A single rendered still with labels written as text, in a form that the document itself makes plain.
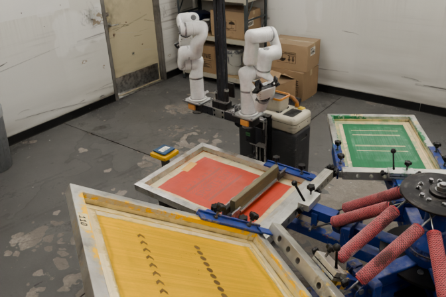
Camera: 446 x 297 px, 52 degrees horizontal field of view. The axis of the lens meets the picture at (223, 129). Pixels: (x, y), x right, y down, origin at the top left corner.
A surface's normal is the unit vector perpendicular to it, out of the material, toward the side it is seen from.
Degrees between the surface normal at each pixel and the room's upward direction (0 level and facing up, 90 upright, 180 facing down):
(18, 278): 0
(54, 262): 0
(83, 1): 90
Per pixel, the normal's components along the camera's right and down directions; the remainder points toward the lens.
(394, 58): -0.60, 0.37
